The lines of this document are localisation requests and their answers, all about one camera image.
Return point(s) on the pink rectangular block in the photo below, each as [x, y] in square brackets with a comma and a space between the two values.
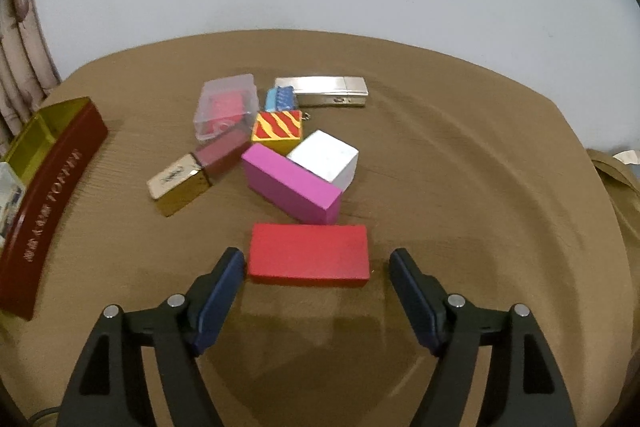
[290, 184]

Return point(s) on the white cube block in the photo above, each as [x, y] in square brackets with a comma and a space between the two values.
[325, 157]

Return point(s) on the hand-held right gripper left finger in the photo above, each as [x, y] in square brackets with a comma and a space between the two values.
[220, 302]

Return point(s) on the patterned beige curtain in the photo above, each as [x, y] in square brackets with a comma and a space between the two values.
[25, 57]

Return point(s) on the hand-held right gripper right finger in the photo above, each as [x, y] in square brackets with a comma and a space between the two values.
[412, 299]

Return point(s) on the red yellow striped block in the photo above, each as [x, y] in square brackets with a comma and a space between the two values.
[277, 129]

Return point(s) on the white box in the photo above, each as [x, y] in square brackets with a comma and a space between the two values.
[10, 199]

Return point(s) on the silver metal case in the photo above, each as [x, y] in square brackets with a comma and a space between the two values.
[325, 91]

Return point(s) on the maroon rectangular block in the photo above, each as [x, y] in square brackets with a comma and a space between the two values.
[220, 152]

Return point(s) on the shiny gold block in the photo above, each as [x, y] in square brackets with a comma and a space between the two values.
[175, 184]

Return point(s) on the pink packet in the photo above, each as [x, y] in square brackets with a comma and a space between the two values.
[225, 107]

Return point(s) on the red rectangular block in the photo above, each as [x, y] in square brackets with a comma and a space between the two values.
[307, 254]

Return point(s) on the red tin with gold inside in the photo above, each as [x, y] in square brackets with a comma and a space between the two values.
[55, 187]

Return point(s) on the tan cloth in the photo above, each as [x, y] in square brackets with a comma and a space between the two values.
[620, 197]

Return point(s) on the white paper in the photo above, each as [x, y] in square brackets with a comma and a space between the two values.
[627, 156]

